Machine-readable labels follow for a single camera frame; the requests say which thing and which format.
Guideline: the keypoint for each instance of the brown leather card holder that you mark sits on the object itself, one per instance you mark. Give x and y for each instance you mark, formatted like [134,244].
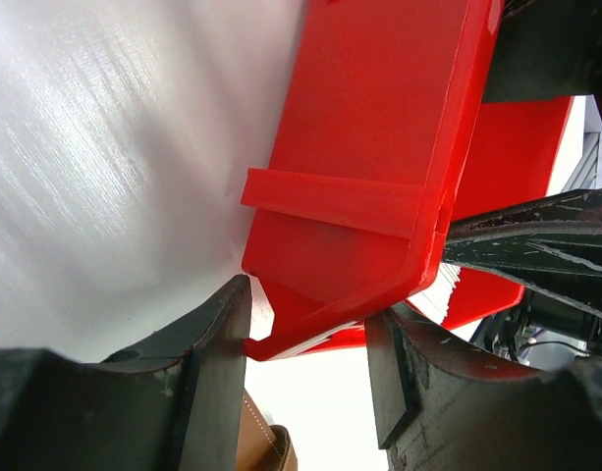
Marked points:
[262,446]

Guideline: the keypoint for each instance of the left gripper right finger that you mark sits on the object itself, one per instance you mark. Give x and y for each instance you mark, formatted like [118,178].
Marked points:
[441,403]

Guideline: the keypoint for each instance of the red plastic card bin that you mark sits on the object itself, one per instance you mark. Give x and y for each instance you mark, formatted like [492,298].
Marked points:
[384,141]

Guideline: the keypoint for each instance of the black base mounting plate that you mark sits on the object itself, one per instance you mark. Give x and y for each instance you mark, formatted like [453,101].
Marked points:
[541,332]

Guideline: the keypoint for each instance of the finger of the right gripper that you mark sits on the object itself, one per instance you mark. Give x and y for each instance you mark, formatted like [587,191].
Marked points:
[546,49]
[551,245]

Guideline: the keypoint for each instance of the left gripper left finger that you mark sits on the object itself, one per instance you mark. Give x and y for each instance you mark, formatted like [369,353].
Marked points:
[171,401]

